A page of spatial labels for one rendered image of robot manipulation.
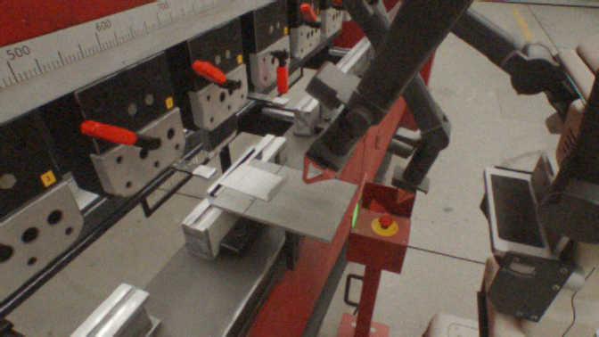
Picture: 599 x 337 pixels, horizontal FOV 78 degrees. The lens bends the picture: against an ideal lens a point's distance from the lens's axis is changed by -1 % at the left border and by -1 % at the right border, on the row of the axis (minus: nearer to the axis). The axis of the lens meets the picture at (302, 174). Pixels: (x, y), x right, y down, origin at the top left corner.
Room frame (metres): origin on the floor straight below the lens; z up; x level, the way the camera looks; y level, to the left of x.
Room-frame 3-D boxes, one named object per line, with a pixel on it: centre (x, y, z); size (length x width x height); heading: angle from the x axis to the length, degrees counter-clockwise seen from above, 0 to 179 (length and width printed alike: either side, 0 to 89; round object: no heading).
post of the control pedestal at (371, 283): (0.78, -0.23, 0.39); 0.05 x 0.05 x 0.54; 71
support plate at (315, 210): (0.61, 0.03, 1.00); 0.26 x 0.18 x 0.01; 67
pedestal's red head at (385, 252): (0.78, -0.23, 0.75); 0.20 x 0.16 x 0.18; 161
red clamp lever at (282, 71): (0.78, 0.05, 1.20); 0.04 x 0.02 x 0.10; 67
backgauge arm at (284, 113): (1.37, 0.28, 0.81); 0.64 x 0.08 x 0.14; 67
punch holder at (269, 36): (0.83, 0.10, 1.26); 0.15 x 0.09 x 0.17; 157
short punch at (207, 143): (0.67, 0.17, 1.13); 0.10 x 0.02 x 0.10; 157
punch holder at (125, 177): (0.46, 0.26, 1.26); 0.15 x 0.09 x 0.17; 157
